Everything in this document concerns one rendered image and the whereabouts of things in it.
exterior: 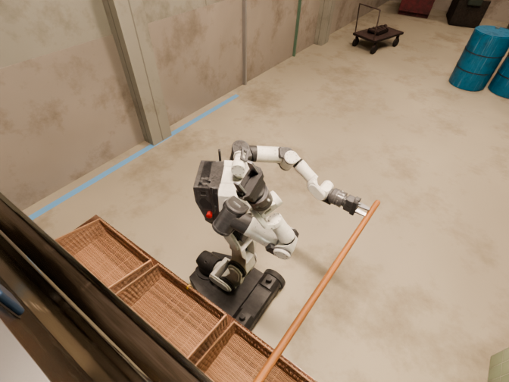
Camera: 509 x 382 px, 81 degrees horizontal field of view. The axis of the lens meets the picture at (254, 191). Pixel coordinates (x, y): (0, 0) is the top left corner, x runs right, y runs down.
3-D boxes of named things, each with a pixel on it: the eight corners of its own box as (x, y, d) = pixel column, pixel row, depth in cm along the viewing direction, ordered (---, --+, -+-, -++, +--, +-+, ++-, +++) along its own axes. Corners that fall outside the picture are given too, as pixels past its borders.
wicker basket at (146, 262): (92, 333, 169) (71, 314, 149) (41, 278, 192) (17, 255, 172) (158, 271, 196) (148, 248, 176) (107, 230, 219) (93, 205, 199)
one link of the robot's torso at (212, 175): (197, 238, 155) (188, 191, 130) (208, 192, 179) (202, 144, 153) (254, 242, 154) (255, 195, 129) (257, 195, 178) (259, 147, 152)
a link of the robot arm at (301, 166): (311, 176, 173) (288, 151, 174) (318, 170, 163) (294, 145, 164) (299, 187, 170) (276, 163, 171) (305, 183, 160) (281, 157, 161)
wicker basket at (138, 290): (169, 407, 146) (156, 396, 126) (98, 337, 167) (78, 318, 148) (229, 324, 174) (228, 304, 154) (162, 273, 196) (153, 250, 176)
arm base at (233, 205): (232, 242, 132) (209, 230, 130) (235, 227, 144) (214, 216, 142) (248, 217, 126) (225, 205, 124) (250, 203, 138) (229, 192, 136)
